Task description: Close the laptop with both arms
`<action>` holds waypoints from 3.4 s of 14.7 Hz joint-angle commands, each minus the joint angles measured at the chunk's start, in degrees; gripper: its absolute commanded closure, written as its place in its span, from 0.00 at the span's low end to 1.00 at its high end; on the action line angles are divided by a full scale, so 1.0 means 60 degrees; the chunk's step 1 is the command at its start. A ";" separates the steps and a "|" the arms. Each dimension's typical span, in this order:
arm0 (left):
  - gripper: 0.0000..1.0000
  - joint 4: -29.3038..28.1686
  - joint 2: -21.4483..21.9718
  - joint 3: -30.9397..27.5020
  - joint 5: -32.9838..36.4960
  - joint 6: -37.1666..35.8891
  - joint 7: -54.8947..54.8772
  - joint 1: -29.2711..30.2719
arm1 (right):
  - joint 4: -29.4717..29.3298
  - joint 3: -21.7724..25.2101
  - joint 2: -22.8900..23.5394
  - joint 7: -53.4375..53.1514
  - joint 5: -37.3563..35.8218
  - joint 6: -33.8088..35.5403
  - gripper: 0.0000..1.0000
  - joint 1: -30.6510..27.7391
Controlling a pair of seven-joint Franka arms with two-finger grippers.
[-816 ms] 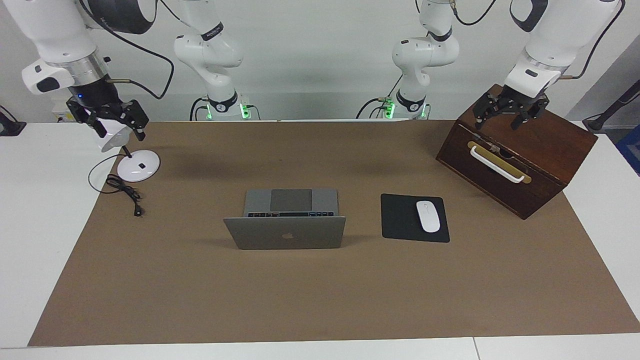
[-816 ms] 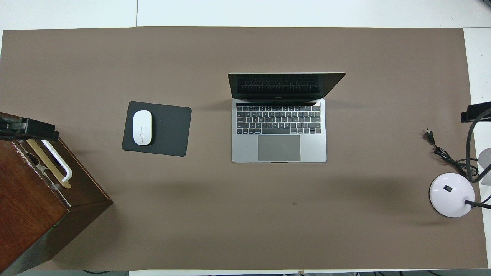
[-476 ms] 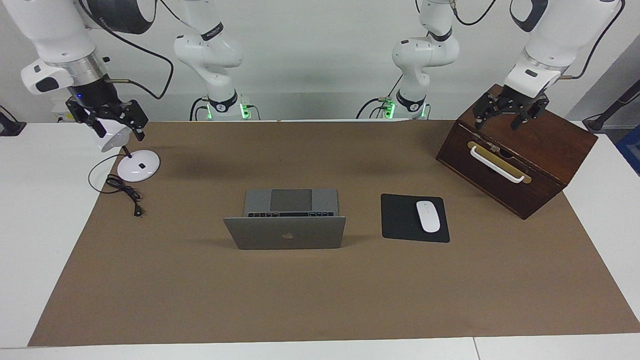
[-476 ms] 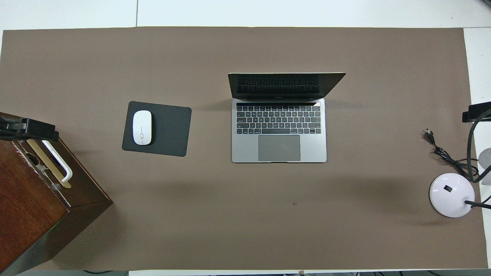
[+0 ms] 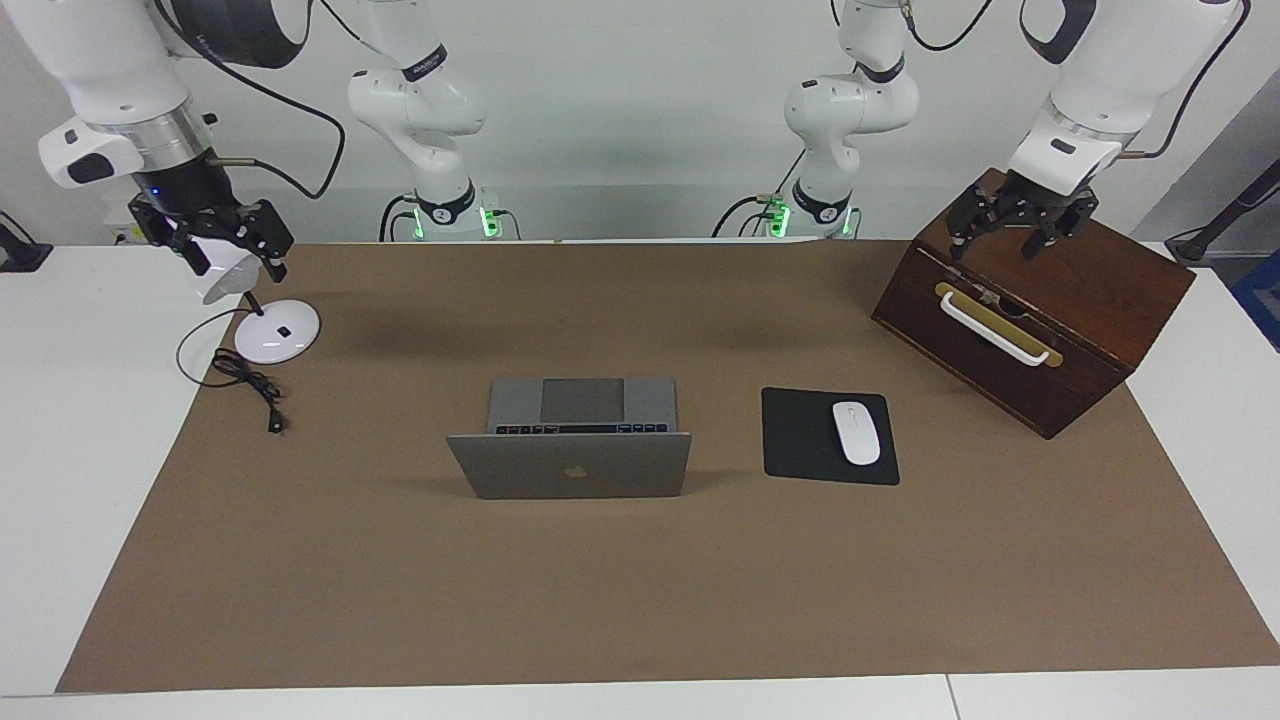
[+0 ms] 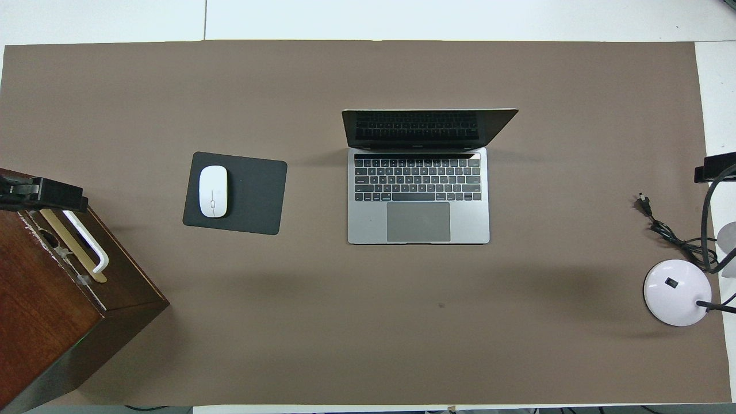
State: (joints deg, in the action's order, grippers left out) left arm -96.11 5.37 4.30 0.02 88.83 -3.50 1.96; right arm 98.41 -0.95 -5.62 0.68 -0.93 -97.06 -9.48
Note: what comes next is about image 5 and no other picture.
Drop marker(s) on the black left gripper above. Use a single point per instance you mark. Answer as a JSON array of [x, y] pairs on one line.
[[1035, 200]]

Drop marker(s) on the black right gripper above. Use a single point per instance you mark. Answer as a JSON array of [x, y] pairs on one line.
[[190, 190]]

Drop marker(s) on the grey laptop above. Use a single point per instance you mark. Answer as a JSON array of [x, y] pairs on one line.
[[570, 465]]

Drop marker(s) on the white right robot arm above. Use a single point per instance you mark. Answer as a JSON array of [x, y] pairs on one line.
[[100, 70]]

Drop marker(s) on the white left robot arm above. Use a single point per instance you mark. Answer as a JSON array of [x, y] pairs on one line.
[[1120, 70]]

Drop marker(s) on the dark wooden box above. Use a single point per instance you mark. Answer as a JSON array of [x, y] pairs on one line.
[[1100, 290]]

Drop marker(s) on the white desk lamp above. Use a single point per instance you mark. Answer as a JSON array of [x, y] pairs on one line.
[[275, 335]]

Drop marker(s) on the black stand leg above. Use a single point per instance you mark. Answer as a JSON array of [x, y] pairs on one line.
[[1230, 215]]

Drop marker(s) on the blue crate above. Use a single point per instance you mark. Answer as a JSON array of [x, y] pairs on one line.
[[1262, 300]]

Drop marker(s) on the white computer mouse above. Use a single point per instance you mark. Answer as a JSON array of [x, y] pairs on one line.
[[856, 433]]

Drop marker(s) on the black mouse pad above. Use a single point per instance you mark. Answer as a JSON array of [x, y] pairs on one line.
[[800, 440]]

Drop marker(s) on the brown table mat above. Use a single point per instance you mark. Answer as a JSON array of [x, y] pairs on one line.
[[640, 600]]

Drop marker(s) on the black clamp mount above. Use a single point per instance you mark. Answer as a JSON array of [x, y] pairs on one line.
[[20, 250]]

